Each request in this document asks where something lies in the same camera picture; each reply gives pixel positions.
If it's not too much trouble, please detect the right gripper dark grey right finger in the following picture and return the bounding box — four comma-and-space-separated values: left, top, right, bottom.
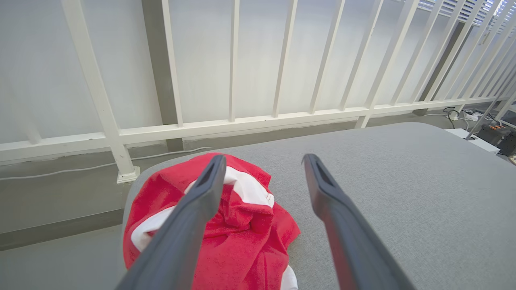
302, 153, 416, 290

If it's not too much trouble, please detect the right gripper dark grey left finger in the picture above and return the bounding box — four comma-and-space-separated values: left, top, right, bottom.
115, 154, 227, 290

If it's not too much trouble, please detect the red basketball jersey black lettering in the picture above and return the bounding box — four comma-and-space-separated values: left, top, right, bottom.
122, 152, 301, 290

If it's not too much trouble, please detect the white metal railing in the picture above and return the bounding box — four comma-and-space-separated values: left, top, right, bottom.
0, 0, 516, 184

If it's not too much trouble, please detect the white flat box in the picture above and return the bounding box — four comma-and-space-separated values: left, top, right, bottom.
445, 128, 501, 155

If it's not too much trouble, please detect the white power strip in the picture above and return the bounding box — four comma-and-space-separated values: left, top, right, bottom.
449, 110, 484, 122

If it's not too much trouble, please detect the black orange device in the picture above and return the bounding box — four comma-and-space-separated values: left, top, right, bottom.
478, 122, 516, 157

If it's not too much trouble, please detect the white floor cable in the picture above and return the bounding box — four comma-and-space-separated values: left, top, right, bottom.
0, 146, 215, 181

